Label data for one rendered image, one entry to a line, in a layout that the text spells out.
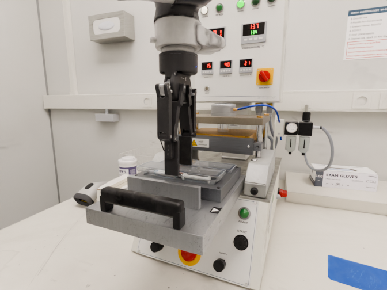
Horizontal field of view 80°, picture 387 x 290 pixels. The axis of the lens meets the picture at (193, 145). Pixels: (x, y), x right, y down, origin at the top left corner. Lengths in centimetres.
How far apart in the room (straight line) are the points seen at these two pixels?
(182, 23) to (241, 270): 51
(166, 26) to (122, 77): 119
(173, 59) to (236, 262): 45
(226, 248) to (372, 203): 65
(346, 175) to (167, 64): 91
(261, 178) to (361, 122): 84
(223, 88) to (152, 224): 63
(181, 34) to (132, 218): 32
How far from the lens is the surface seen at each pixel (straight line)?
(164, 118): 41
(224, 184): 45
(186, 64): 44
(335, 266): 73
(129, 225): 40
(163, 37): 45
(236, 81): 87
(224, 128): 74
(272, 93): 85
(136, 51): 157
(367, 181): 118
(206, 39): 47
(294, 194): 103
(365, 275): 74
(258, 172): 58
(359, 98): 128
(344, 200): 106
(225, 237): 59
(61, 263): 73
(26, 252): 82
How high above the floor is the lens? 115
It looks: 10 degrees down
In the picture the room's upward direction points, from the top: straight up
